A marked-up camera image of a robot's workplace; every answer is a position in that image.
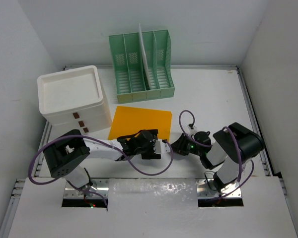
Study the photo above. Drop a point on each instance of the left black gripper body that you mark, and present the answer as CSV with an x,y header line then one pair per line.
x,y
148,151

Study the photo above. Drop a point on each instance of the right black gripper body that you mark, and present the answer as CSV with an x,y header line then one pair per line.
x,y
186,146

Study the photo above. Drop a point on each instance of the orange paper folder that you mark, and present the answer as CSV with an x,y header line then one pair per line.
x,y
129,120

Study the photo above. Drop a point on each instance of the clear mesh document pouch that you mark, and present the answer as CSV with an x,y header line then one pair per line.
x,y
144,57

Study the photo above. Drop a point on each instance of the white plastic drawer unit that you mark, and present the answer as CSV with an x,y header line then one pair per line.
x,y
74,99

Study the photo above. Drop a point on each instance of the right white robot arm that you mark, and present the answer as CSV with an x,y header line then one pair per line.
x,y
234,146

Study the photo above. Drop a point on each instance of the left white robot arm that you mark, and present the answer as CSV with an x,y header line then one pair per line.
x,y
65,155

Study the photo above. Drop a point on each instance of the green four-slot file organizer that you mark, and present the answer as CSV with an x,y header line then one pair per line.
x,y
131,81

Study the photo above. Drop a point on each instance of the white front shelf board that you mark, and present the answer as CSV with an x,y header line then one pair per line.
x,y
154,208

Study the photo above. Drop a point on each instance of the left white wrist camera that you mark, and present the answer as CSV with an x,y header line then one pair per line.
x,y
161,147

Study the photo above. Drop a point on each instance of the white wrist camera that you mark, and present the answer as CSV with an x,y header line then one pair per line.
x,y
161,147
192,129

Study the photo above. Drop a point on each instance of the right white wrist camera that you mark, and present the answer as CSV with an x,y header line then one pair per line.
x,y
192,129

